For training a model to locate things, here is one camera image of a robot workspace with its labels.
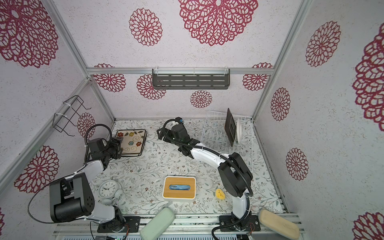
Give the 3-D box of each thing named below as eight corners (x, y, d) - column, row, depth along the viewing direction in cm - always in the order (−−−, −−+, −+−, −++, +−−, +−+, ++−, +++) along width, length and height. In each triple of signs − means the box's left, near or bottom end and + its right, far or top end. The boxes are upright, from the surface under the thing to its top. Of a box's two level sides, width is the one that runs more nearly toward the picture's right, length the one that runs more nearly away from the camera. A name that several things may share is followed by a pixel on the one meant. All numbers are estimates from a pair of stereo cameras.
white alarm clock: (97, 204, 82) (92, 202, 78) (105, 183, 90) (101, 179, 86) (120, 204, 82) (117, 202, 78) (126, 183, 90) (123, 179, 86)
